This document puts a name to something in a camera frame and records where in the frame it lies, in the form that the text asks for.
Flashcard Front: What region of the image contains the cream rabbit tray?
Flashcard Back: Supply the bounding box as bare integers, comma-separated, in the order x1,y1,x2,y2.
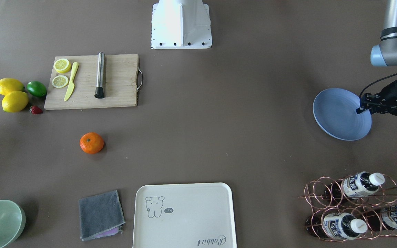
132,182,237,248

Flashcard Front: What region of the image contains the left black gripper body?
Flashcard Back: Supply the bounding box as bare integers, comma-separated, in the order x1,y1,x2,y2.
360,80,397,116

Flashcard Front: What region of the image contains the tea bottle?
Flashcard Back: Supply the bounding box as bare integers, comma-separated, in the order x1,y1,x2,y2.
305,213,368,241
323,171,386,203
364,204,397,231

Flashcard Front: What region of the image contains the orange mandarin fruit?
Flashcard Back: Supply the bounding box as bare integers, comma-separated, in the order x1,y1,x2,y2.
79,132,105,154

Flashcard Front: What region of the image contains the grey folded cloth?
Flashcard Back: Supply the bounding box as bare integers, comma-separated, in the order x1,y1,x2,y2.
78,190,126,241

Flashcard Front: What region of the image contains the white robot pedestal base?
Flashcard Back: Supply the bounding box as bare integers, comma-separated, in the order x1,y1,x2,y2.
150,0,213,49

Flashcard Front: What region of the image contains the lower lemon half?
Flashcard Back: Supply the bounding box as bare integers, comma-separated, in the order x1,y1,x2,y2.
51,75,69,89

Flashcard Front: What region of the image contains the wooden cutting board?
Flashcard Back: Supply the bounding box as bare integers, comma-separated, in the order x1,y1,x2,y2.
44,54,141,110

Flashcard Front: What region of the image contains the lower whole lemon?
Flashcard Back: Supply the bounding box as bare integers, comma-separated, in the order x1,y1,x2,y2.
1,91,29,113

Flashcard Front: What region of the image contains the green lime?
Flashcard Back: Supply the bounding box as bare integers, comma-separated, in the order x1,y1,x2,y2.
26,81,47,97

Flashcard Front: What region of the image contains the steel muddler black tip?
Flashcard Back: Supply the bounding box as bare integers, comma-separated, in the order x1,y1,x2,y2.
94,52,106,99

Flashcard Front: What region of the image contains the mint green bowl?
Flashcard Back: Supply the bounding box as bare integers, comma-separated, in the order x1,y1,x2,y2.
0,199,26,248

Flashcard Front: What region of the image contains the yellow plastic knife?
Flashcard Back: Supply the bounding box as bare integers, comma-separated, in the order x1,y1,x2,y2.
64,62,79,101

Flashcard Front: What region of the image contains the upper lemon slice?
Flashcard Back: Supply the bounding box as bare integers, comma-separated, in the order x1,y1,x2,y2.
53,58,71,74

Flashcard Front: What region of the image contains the whole lemon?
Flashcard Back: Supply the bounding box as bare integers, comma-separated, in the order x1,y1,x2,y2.
1,91,29,113
0,77,25,96

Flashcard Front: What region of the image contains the red strawberry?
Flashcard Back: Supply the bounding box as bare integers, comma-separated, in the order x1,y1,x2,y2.
29,105,43,115

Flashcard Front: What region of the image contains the blue round plate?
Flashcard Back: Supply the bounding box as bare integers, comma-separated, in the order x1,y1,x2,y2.
313,88,372,141

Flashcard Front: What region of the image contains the copper wire bottle rack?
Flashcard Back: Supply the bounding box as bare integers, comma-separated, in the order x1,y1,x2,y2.
302,175,397,242

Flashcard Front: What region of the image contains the upper whole lemon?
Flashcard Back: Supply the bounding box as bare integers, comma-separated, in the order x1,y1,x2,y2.
0,77,25,96

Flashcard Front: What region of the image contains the tea bottle middle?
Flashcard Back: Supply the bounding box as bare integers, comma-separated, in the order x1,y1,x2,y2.
305,213,368,241

